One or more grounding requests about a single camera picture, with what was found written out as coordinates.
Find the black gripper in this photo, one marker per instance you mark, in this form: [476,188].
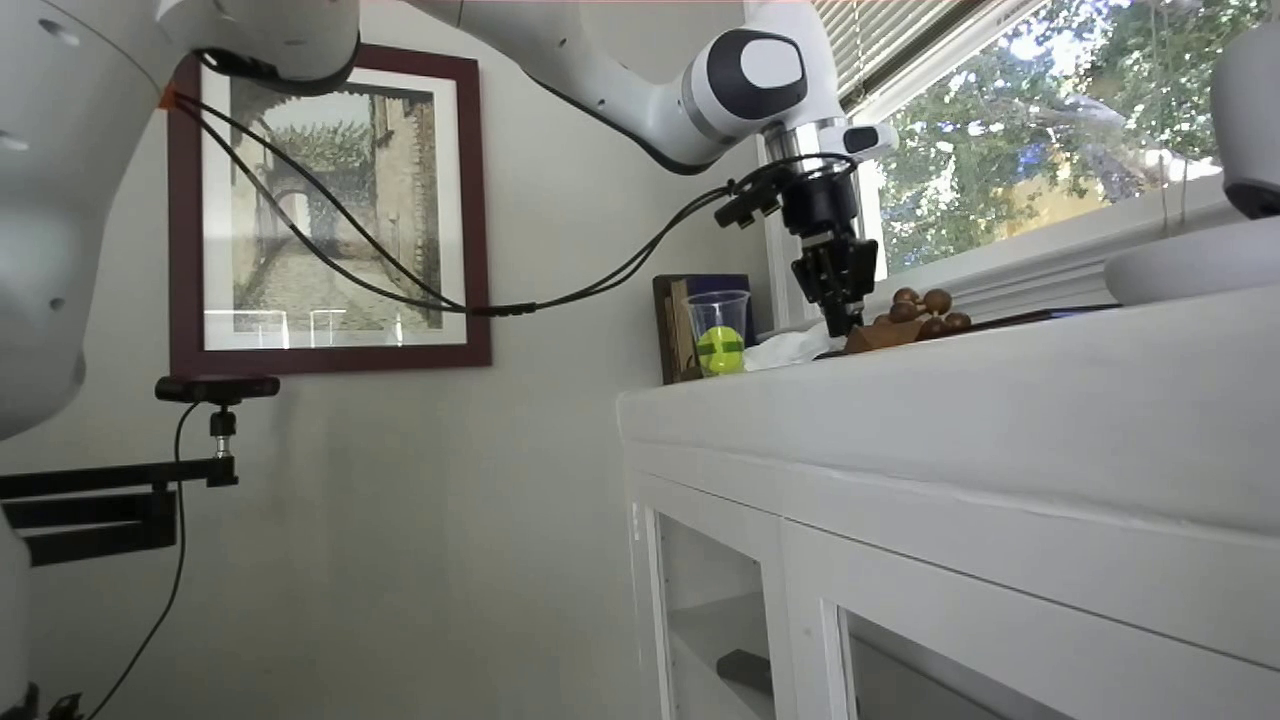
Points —
[832,265]

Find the brown wooden bead cluster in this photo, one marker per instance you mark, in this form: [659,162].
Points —
[911,318]

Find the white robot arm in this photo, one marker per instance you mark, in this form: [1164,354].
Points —
[82,80]

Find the left glass cabinet door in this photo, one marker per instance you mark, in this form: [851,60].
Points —
[701,585]

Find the glass cabinet door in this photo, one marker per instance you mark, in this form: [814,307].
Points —
[701,585]
[891,637]

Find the white built-in cabinet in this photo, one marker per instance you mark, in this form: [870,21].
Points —
[1118,463]

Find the right glass cabinet door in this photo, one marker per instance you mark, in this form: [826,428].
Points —
[891,637]

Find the clear glass cup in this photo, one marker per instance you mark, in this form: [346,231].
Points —
[718,309]

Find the green tennis ball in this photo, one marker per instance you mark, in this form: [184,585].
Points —
[721,350]

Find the row of old books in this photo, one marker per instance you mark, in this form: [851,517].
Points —
[672,325]

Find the red framed picture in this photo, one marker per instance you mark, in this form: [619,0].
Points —
[329,233]

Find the window with white frame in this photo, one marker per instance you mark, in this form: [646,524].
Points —
[1034,126]

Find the black camera on mount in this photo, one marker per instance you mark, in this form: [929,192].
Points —
[212,391]

